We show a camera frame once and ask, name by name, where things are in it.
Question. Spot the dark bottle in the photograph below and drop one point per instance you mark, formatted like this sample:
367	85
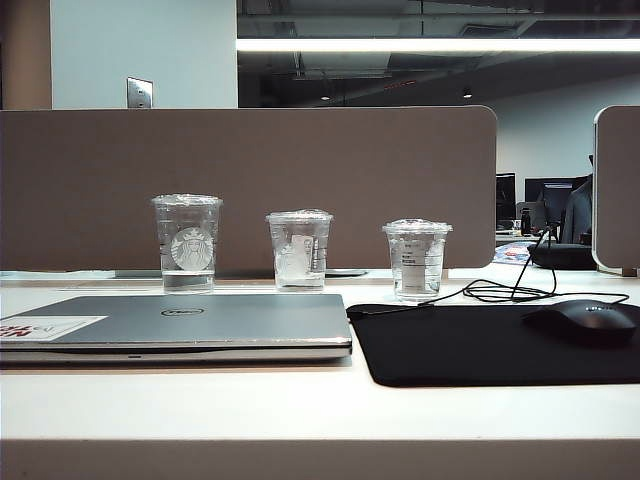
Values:
525	222

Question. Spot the metal wall switch plate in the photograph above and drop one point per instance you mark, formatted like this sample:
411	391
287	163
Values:
139	92

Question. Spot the black computer mouse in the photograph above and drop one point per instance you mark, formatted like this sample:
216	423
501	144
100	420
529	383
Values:
580	320

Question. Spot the long white ceiling light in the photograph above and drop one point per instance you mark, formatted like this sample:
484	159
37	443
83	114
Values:
425	44

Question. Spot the wide brown desk divider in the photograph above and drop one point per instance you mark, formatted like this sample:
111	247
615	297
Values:
300	160

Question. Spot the colourful magazine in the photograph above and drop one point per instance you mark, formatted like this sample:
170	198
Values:
512	254

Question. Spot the black bag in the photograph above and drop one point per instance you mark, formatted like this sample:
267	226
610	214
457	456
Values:
565	256

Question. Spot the large clear siren-logo cup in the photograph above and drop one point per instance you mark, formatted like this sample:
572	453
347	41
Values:
192	250

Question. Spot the black computer monitor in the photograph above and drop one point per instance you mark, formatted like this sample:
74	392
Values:
555	197
505	195

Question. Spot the silver laptop with sticker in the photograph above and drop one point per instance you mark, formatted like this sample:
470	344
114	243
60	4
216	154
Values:
200	325

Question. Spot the medium clear lidded plastic cup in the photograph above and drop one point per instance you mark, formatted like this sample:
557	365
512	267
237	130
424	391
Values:
300	260

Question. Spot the grey jacket on chair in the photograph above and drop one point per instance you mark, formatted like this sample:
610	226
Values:
577	215

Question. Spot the black mouse pad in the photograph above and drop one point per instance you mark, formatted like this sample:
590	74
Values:
450	345

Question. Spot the small clear white-label cup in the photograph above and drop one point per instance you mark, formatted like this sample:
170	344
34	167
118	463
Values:
417	265

